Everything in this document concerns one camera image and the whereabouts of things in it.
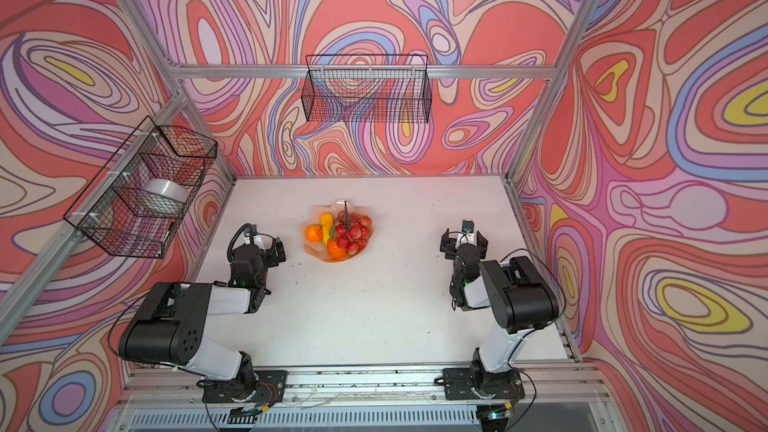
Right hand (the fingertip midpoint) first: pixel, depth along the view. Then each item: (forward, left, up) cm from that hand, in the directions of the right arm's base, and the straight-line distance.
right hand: (464, 235), depth 95 cm
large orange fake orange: (-5, +41, +1) cm, 42 cm away
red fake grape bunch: (-1, +35, +7) cm, 36 cm away
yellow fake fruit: (+6, +45, +1) cm, 46 cm away
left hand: (0, +63, +2) cm, 63 cm away
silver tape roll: (-4, +78, +28) cm, 83 cm away
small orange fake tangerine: (+2, +49, +1) cm, 49 cm away
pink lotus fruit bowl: (-2, +47, -3) cm, 47 cm away
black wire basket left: (-4, +88, +25) cm, 91 cm away
